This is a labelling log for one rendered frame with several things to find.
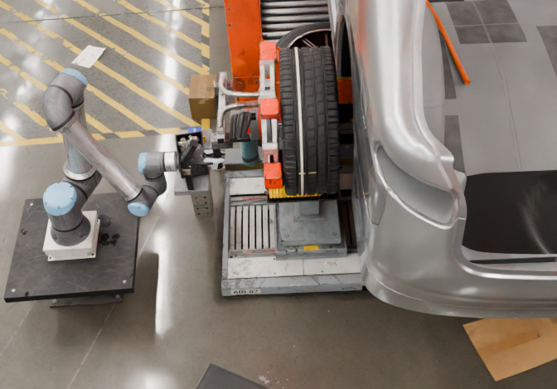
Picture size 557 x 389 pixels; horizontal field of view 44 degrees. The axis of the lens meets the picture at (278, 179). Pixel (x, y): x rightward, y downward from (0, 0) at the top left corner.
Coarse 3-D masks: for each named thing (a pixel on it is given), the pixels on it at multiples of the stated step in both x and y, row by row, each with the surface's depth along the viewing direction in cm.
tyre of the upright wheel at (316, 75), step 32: (288, 64) 288; (320, 64) 287; (288, 96) 280; (320, 96) 280; (288, 128) 280; (320, 128) 280; (288, 160) 285; (320, 160) 285; (288, 192) 302; (320, 192) 305
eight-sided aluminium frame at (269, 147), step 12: (264, 72) 314; (264, 96) 285; (276, 96) 335; (264, 120) 285; (264, 132) 286; (276, 132) 286; (264, 144) 286; (276, 144) 286; (264, 156) 289; (276, 156) 289
